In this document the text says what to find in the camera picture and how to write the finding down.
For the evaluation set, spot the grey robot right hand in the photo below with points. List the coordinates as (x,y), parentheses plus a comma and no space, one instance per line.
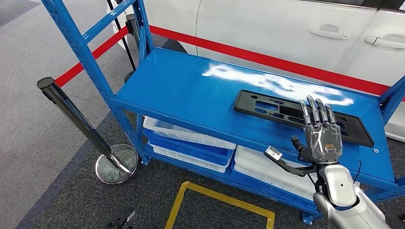
(322,139)

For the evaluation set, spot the black plastic panel part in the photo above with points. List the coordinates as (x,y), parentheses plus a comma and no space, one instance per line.
(253,106)

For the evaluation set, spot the blue metal shelf rack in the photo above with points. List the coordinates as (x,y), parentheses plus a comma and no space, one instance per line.
(177,82)

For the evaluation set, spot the white plastic bin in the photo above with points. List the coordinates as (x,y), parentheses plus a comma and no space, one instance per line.
(253,161)
(177,131)
(269,183)
(183,159)

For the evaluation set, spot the red barrier belt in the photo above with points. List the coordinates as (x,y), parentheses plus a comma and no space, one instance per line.
(95,53)
(253,55)

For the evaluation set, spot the yellow floor tape square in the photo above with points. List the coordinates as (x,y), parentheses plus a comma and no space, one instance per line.
(221,197)

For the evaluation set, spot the white car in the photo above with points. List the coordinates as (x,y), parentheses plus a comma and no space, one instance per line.
(269,25)

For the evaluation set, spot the thin black pole with base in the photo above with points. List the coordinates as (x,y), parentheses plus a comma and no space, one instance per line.
(121,36)

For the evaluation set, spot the black right wrist camera bracket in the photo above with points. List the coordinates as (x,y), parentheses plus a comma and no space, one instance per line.
(294,169)

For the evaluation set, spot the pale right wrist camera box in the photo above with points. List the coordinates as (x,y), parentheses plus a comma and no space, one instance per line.
(273,153)

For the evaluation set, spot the black stanchion post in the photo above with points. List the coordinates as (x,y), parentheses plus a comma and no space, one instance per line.
(132,23)

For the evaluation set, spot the chrome stanchion post with base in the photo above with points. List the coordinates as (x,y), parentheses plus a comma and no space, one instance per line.
(79,121)

